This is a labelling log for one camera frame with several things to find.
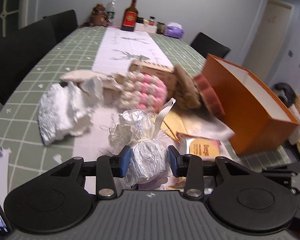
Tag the clear plastic water bottle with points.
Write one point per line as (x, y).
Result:
(110, 10)

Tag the crinkled clear plastic bag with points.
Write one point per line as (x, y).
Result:
(141, 131)

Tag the orange wet wipes packet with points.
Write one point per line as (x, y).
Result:
(202, 147)

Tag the black chair far left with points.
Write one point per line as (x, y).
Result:
(63, 24)

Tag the black chair near left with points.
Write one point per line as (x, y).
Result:
(20, 52)

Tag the purple tissue box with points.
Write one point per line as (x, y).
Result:
(174, 30)

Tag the brown bear figurine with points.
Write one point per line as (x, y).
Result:
(98, 17)

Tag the yellow cleaning cloth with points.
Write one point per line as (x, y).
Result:
(169, 121)

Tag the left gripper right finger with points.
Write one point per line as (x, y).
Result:
(189, 165)

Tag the brown fluffy towel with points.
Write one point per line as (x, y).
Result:
(186, 94)

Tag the brown liquor bottle red label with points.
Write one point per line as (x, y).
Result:
(129, 17)

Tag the black chair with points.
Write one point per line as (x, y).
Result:
(205, 45)
(20, 52)
(63, 24)

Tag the black chair right side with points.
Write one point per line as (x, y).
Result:
(205, 45)

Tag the white printed table runner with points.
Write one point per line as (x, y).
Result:
(116, 51)

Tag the small red label jar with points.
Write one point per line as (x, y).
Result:
(152, 21)

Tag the pink cream knitted item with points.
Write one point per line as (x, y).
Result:
(142, 91)

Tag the white condiment tray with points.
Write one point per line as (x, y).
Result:
(151, 29)

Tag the wooden radio box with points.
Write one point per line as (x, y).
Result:
(162, 72)

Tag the white mesh cloth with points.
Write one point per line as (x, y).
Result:
(203, 124)

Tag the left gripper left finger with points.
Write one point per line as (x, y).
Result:
(112, 166)

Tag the red fluffy towel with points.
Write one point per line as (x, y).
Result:
(209, 97)

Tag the dark glass jar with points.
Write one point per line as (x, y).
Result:
(160, 28)

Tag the cream door right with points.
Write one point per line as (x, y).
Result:
(269, 38)

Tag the black jar on tray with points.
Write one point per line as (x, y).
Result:
(140, 20)

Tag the black garment on sofa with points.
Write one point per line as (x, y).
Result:
(285, 93)

